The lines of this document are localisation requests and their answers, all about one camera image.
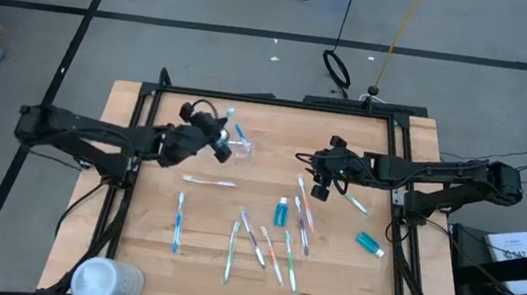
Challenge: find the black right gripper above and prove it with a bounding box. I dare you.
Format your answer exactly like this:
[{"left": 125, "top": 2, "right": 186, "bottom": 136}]
[{"left": 300, "top": 142, "right": 377, "bottom": 209}]

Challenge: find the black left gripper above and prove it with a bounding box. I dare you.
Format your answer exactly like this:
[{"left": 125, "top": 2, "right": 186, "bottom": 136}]
[{"left": 155, "top": 108, "right": 239, "bottom": 176}]

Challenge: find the blue toothbrush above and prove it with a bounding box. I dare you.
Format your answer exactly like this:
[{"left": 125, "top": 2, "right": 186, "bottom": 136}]
[
  {"left": 231, "top": 122, "right": 252, "bottom": 150},
  {"left": 170, "top": 190, "right": 187, "bottom": 256}
]

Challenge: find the clear plastic cup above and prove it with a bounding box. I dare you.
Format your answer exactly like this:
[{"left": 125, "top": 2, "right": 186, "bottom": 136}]
[{"left": 219, "top": 131, "right": 257, "bottom": 163}]

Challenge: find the orange toothbrush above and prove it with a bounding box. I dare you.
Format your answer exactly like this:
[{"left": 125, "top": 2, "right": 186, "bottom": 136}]
[
  {"left": 290, "top": 174, "right": 322, "bottom": 234},
  {"left": 252, "top": 224, "right": 292, "bottom": 288},
  {"left": 181, "top": 173, "right": 238, "bottom": 190}
]

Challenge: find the white round wipes tub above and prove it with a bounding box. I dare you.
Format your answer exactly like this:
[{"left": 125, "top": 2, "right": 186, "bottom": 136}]
[{"left": 68, "top": 253, "right": 149, "bottom": 295}]

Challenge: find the white printed booklet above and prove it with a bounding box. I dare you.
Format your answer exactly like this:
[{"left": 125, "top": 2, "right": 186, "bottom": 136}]
[{"left": 477, "top": 225, "right": 527, "bottom": 295}]

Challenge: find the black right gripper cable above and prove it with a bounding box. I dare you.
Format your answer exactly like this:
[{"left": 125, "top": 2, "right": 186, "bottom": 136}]
[{"left": 294, "top": 151, "right": 318, "bottom": 168}]

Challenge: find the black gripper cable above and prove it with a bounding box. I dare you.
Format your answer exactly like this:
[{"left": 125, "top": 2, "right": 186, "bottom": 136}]
[
  {"left": 294, "top": 151, "right": 318, "bottom": 168},
  {"left": 189, "top": 96, "right": 223, "bottom": 121}
]

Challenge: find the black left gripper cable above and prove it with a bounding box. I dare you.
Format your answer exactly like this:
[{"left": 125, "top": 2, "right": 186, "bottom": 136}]
[{"left": 189, "top": 96, "right": 223, "bottom": 121}]

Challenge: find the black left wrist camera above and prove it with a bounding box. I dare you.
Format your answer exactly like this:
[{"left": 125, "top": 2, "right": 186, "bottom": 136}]
[{"left": 178, "top": 100, "right": 199, "bottom": 124}]

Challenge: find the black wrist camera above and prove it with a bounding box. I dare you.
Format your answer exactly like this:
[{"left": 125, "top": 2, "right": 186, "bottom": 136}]
[
  {"left": 178, "top": 100, "right": 199, "bottom": 124},
  {"left": 328, "top": 134, "right": 350, "bottom": 152}
]

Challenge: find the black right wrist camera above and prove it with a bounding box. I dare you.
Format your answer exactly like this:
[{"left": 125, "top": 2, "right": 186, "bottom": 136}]
[{"left": 328, "top": 134, "right": 350, "bottom": 152}]

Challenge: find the black metal table frame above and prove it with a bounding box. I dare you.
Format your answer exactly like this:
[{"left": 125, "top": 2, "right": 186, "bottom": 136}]
[{"left": 43, "top": 56, "right": 490, "bottom": 295}]

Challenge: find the black coiled hanging cable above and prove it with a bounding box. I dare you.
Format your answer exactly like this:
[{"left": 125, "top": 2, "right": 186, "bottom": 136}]
[{"left": 317, "top": 0, "right": 362, "bottom": 99}]

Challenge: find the black arm base cable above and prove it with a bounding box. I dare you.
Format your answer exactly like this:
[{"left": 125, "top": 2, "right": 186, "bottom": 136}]
[{"left": 54, "top": 175, "right": 107, "bottom": 245}]

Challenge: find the yellow hanging cable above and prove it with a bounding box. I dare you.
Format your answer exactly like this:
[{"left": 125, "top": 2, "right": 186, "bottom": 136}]
[{"left": 373, "top": 0, "right": 427, "bottom": 95}]

